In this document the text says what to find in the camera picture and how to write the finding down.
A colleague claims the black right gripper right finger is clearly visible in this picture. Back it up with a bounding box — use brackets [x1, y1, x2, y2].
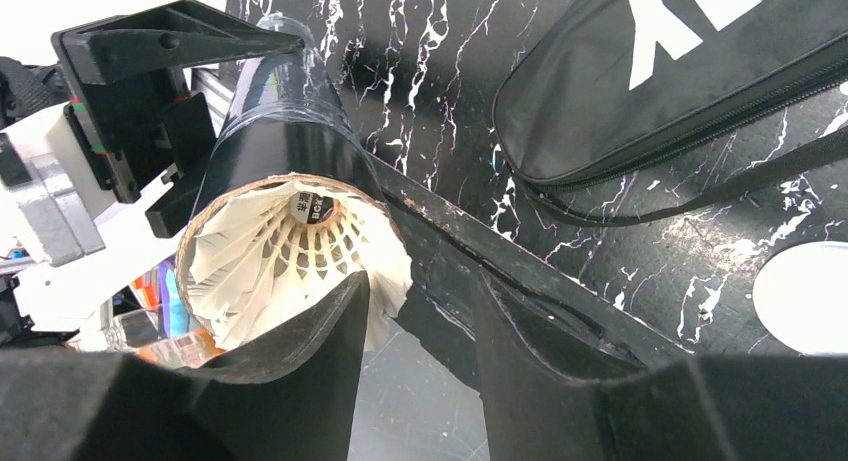
[473, 278, 847, 460]

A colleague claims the white shuttlecock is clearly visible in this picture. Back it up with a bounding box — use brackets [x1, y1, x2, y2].
[176, 176, 412, 351]

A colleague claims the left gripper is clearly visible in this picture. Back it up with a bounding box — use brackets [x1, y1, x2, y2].
[1, 0, 305, 332]

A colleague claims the clear tube lid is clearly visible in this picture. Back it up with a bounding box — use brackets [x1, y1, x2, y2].
[752, 241, 847, 356]

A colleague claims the black shuttlecock tube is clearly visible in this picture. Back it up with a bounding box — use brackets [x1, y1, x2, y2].
[174, 12, 407, 353]

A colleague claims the black racket bag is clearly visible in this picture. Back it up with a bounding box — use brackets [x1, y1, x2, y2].
[492, 0, 847, 227]

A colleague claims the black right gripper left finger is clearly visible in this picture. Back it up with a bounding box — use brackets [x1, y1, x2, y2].
[1, 272, 369, 460]

